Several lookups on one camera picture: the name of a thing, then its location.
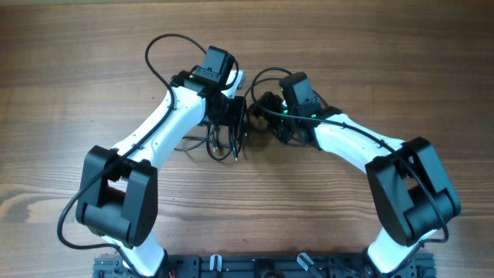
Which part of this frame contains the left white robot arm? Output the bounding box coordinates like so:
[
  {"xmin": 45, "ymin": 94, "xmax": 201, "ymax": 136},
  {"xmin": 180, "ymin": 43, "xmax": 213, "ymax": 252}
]
[{"xmin": 75, "ymin": 70, "xmax": 245, "ymax": 277}]

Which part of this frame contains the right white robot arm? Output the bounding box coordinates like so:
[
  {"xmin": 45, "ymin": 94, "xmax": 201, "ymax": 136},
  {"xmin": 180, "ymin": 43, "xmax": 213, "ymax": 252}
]
[{"xmin": 248, "ymin": 92, "xmax": 461, "ymax": 277}]

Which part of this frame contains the thick black cable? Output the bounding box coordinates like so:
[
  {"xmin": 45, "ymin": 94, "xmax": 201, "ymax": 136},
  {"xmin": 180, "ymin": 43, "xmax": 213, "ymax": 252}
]
[{"xmin": 204, "ymin": 123, "xmax": 248, "ymax": 162}]

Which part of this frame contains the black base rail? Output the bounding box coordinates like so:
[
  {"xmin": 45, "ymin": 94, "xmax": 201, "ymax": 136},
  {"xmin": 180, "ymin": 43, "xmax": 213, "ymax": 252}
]
[{"xmin": 93, "ymin": 253, "xmax": 437, "ymax": 278}]

